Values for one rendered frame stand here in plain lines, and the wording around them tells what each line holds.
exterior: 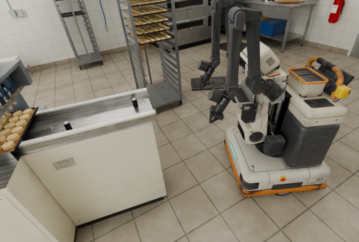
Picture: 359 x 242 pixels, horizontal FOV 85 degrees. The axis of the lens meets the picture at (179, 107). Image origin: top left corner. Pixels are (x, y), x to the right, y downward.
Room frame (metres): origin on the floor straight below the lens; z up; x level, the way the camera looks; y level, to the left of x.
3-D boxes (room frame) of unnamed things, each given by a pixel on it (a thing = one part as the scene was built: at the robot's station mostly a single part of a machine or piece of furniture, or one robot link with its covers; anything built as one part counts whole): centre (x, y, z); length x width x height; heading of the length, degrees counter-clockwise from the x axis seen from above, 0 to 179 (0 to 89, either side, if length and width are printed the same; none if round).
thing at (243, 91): (1.15, -0.47, 0.77); 0.28 x 0.16 x 0.22; 0
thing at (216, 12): (1.37, -0.29, 1.18); 0.11 x 0.06 x 0.43; 0
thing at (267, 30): (4.62, -2.30, 0.36); 0.46 x 0.38 x 0.26; 116
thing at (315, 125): (1.15, -0.85, 0.59); 0.55 x 0.34 x 0.83; 0
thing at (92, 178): (0.98, 0.55, 0.45); 0.70 x 0.34 x 0.90; 105
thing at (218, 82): (2.87, -0.54, 0.02); 0.60 x 0.40 x 0.03; 87
